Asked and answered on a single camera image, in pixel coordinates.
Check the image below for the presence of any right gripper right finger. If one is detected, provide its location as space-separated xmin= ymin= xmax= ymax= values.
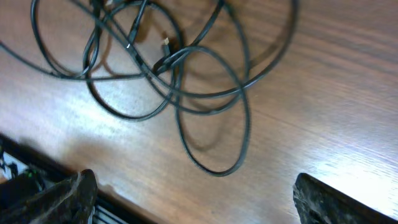
xmin=293 ymin=173 xmax=397 ymax=224

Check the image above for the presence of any black cable bundle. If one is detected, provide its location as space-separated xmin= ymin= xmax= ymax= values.
xmin=0 ymin=0 xmax=299 ymax=178

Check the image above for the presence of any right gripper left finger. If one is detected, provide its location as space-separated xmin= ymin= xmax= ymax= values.
xmin=1 ymin=169 xmax=98 ymax=224

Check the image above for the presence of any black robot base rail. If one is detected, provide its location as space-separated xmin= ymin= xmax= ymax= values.
xmin=1 ymin=135 xmax=153 ymax=224

